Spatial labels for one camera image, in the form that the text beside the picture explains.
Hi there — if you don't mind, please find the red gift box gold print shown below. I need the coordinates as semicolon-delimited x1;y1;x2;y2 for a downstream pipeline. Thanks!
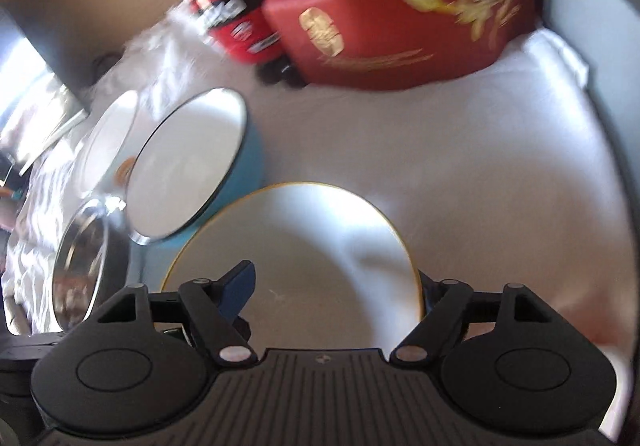
179;0;540;92

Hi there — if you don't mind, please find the white woven tablecloth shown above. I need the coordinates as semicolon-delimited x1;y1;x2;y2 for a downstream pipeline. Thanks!
0;16;632;379

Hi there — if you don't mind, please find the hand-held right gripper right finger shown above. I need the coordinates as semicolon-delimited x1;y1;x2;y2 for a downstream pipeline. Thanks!
390;271;552;367

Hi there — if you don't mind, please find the black curved monitor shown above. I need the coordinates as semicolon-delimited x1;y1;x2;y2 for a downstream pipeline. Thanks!
0;0;102;173

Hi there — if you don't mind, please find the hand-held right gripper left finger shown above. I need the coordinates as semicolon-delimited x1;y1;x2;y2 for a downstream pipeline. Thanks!
95;260;257;368

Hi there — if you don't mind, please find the blue bowl with white inside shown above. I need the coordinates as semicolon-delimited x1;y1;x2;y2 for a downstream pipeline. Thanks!
125;88;266;247

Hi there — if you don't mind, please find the red black bear figurine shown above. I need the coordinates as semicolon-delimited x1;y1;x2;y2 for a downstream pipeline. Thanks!
136;0;307;89

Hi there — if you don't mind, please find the stainless steel bowl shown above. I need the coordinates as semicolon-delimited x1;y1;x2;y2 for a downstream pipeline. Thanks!
51;195;130;333

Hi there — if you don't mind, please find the gold-rimmed white plate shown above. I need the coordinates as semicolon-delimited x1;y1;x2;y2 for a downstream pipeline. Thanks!
160;183;427;349

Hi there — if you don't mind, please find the white deep plate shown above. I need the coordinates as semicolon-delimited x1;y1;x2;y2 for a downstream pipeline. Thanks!
79;90;142;201

